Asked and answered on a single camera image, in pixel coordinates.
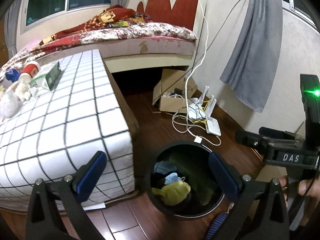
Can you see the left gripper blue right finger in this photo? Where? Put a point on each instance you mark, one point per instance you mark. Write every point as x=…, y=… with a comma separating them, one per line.
x=223, y=177

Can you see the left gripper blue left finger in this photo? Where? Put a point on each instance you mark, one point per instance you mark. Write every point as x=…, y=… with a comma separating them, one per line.
x=88, y=175

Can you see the yellow cloth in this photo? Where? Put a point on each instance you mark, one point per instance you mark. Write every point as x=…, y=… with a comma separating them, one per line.
x=174, y=193

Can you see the light blue face mask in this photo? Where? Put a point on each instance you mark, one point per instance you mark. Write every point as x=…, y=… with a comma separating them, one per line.
x=165, y=173

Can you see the green white carton box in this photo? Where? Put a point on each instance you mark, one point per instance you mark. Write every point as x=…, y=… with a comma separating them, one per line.
x=47, y=77

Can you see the white plastic bag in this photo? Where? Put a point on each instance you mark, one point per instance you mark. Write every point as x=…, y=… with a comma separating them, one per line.
x=12, y=99

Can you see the red paper cup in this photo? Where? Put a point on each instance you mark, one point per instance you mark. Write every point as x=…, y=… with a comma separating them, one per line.
x=29, y=71

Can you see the blue cloth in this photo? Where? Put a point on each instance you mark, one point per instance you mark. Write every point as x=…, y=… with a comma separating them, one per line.
x=12, y=75

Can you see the black round trash bin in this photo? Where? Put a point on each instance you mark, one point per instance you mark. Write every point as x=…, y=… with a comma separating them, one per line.
x=192, y=161

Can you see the person's right hand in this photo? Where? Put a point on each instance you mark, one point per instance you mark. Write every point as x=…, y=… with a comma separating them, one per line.
x=309, y=188

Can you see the white grid pattern table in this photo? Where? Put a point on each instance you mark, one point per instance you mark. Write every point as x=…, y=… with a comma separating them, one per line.
x=58, y=131

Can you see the white power adapter strip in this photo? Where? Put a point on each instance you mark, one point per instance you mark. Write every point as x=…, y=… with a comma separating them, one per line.
x=198, y=140

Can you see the white wifi router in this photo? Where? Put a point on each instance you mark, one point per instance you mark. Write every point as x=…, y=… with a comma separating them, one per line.
x=212, y=125

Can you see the grey curtain on right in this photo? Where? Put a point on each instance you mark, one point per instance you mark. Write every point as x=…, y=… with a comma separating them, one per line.
x=252, y=67

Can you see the cardboard box under bed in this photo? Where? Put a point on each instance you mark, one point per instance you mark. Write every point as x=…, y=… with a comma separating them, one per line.
x=169, y=93

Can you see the right side window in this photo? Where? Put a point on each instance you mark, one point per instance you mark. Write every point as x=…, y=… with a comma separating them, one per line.
x=297, y=8

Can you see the bed with floral sheet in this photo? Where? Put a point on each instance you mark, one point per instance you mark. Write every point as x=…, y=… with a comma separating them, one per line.
x=140, y=39

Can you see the red patterned blanket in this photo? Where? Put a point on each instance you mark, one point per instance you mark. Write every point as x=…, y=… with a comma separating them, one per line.
x=115, y=16

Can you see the grey curtain by window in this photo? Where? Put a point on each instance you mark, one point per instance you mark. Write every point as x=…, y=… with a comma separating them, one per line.
x=10, y=27

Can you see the red heart-shaped headboard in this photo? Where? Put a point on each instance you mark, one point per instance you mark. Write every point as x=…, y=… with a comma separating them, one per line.
x=181, y=13

